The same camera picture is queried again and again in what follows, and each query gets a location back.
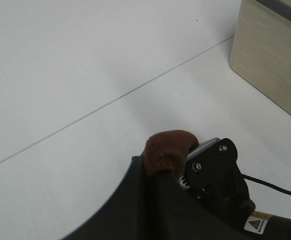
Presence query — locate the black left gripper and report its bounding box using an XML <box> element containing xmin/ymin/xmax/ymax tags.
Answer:
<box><xmin>179</xmin><ymin>137</ymin><xmax>256</xmax><ymax>225</ymax></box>

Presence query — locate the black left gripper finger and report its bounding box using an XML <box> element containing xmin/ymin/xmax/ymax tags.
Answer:
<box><xmin>65</xmin><ymin>156</ymin><xmax>241</xmax><ymax>240</ymax></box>

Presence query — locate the brown towel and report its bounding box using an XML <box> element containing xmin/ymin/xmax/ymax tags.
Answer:
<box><xmin>141</xmin><ymin>129</ymin><xmax>200</xmax><ymax>179</ymax></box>

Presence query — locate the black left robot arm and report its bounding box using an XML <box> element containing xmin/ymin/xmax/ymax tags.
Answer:
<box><xmin>67</xmin><ymin>138</ymin><xmax>291</xmax><ymax>240</ymax></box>

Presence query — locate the beige plastic basket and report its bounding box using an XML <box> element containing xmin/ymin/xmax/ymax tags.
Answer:
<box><xmin>229</xmin><ymin>0</ymin><xmax>291</xmax><ymax>115</ymax></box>

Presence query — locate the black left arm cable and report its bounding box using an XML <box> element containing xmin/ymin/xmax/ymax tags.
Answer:
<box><xmin>242</xmin><ymin>174</ymin><xmax>291</xmax><ymax>197</ymax></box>

